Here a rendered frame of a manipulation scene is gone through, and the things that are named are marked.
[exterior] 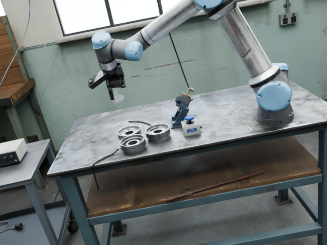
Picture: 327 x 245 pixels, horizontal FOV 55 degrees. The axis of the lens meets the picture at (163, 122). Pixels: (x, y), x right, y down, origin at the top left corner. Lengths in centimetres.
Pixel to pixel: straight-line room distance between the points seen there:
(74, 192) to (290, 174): 92
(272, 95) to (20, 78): 229
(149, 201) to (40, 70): 194
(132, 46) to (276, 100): 56
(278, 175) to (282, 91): 46
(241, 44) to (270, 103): 23
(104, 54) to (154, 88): 170
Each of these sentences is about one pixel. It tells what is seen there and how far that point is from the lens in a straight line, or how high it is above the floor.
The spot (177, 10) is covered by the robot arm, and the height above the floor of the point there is 129.
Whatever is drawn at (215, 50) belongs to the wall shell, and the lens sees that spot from 294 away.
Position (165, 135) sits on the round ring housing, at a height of 82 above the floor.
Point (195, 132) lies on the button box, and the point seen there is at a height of 81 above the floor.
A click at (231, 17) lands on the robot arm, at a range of 112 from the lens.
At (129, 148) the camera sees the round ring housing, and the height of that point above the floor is 83.
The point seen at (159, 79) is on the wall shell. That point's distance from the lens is 292.
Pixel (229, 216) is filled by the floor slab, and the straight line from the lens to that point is 211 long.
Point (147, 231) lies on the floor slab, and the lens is 211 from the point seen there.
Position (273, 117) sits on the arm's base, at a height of 83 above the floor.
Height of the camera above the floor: 138
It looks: 23 degrees down
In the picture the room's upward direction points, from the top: 11 degrees counter-clockwise
